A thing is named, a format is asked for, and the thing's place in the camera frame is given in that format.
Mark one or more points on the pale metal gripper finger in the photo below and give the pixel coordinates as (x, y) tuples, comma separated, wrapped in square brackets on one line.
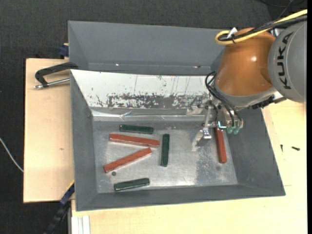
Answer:
[(195, 110), (206, 134)]

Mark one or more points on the red-brown flat block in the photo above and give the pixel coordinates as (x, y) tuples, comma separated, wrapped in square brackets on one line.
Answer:
[(134, 140), (220, 146), (128, 160)]

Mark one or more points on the dark green flat block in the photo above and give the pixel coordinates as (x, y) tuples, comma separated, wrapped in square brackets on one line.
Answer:
[(136, 129), (131, 184), (165, 150)]

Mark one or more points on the grey metal bin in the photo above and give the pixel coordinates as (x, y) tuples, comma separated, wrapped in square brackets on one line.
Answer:
[(146, 47)]

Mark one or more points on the small black screw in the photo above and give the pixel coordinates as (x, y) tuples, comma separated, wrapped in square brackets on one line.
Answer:
[(296, 148)]

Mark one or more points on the pale wood board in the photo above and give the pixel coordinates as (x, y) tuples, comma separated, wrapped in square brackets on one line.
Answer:
[(46, 130)]

